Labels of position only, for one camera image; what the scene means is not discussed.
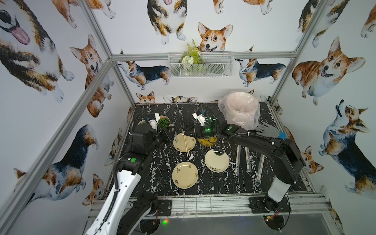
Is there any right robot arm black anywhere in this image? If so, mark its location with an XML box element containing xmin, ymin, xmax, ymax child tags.
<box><xmin>188</xmin><ymin>108</ymin><xmax>305</xmax><ymax>212</ymax></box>

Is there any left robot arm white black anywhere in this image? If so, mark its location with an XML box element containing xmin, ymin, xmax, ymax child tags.
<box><xmin>86</xmin><ymin>113</ymin><xmax>175</xmax><ymax>235</ymax></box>

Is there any wrapped chopsticks right on table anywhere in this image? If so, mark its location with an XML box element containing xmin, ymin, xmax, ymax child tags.
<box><xmin>256</xmin><ymin>154</ymin><xmax>265</xmax><ymax>184</ymax></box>

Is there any yellow patterned dark-rimmed plate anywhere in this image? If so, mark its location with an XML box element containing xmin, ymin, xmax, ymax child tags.
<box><xmin>197</xmin><ymin>137</ymin><xmax>218</xmax><ymax>147</ymax></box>

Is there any tan pot green plant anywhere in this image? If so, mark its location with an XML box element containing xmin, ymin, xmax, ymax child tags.
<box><xmin>158</xmin><ymin>116</ymin><xmax>170</xmax><ymax>129</ymax></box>

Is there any cream plate upper left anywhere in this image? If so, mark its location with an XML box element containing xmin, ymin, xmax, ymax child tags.
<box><xmin>173</xmin><ymin>133</ymin><xmax>196</xmax><ymax>152</ymax></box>

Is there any cream plate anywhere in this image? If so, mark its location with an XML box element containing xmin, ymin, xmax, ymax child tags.
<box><xmin>172</xmin><ymin>162</ymin><xmax>198</xmax><ymax>190</ymax></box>
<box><xmin>173</xmin><ymin>133</ymin><xmax>196</xmax><ymax>152</ymax></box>

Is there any cream plate chipped right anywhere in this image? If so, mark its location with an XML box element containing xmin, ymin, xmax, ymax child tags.
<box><xmin>205</xmin><ymin>149</ymin><xmax>230</xmax><ymax>173</ymax></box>

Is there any white bin with plastic bag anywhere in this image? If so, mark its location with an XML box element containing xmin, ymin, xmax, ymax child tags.
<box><xmin>217</xmin><ymin>91</ymin><xmax>260</xmax><ymax>130</ymax></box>

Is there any cream plate front left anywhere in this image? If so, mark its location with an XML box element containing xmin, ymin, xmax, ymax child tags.
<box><xmin>172</xmin><ymin>162</ymin><xmax>198</xmax><ymax>190</ymax></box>

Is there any grey glove blue cuff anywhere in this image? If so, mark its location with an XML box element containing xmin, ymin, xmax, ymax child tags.
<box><xmin>255</xmin><ymin>122</ymin><xmax>287</xmax><ymax>140</ymax></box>

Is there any green fern white flower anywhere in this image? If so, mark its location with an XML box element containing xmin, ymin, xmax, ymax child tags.
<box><xmin>180</xmin><ymin>40</ymin><xmax>202</xmax><ymax>70</ymax></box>

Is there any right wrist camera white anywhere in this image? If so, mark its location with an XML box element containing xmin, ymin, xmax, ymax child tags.
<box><xmin>193</xmin><ymin>112</ymin><xmax>207</xmax><ymax>126</ymax></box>

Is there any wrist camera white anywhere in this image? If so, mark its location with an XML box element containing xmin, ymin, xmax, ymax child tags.
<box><xmin>147</xmin><ymin>113</ymin><xmax>160</xmax><ymax>133</ymax></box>
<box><xmin>193</xmin><ymin>112</ymin><xmax>207</xmax><ymax>126</ymax></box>

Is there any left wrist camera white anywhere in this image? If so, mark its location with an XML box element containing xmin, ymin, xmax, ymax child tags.
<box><xmin>147</xmin><ymin>113</ymin><xmax>160</xmax><ymax>133</ymax></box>

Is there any white wire wall basket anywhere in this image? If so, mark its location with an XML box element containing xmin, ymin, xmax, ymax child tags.
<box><xmin>168</xmin><ymin>52</ymin><xmax>235</xmax><ymax>78</ymax></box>

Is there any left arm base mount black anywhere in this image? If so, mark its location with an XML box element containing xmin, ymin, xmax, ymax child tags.
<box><xmin>130</xmin><ymin>199</ymin><xmax>172</xmax><ymax>217</ymax></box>

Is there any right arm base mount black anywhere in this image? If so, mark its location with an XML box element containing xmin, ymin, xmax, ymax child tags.
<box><xmin>248</xmin><ymin>196</ymin><xmax>291</xmax><ymax>214</ymax></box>

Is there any aluminium front rail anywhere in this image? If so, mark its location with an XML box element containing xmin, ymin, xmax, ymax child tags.
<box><xmin>145</xmin><ymin>193</ymin><xmax>332</xmax><ymax>219</ymax></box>

